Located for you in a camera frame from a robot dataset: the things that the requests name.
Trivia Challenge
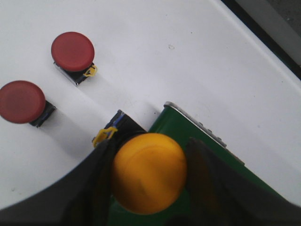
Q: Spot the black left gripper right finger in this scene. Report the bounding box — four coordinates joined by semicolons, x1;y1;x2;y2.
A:
166;138;301;226

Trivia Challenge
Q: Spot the green conveyor belt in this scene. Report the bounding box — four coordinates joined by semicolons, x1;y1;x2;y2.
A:
108;103;301;226

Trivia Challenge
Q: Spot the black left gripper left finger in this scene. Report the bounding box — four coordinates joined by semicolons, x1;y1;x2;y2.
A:
0;139;117;226

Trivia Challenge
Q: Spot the aluminium conveyor frame rail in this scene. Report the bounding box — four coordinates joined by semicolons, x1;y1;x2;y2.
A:
164;101;245;165

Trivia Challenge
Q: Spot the yellow mushroom button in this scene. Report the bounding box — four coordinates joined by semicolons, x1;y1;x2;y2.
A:
92;110;188;215

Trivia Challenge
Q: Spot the red mushroom button spare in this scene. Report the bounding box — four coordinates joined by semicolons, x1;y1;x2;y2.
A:
0;80;56;128

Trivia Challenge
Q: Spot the push button top edge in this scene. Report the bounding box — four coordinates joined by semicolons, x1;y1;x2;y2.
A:
51;32;97;86

